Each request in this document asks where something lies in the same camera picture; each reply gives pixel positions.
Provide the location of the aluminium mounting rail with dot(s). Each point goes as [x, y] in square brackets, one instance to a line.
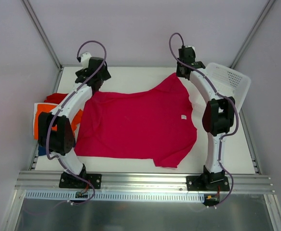
[145, 182]

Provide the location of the white plastic mesh basket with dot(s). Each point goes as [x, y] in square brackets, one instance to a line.
[227, 82]

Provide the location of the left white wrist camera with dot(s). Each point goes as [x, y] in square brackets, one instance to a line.
[84, 59]

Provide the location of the red folded t-shirt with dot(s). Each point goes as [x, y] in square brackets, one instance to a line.
[55, 98]

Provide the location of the aluminium frame post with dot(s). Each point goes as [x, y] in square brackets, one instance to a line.
[40, 30]
[257, 24]

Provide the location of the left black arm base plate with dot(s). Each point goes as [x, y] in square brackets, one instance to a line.
[68, 181]

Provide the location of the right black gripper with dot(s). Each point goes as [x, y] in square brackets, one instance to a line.
[181, 71]

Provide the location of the white slotted cable duct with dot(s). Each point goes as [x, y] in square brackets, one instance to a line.
[116, 196]

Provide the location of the left aluminium frame post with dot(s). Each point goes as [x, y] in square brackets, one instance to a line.
[40, 30]

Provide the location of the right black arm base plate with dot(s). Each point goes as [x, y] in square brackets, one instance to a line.
[200, 183]

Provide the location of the orange folded t-shirt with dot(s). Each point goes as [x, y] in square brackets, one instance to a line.
[74, 124]

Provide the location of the right aluminium frame post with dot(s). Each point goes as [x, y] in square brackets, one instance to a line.
[257, 24]

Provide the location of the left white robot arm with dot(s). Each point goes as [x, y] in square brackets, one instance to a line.
[55, 132]

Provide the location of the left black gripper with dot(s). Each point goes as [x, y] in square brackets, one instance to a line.
[97, 84]

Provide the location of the pink t-shirt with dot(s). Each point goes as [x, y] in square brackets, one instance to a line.
[154, 124]

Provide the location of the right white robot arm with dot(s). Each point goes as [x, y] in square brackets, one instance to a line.
[219, 112]

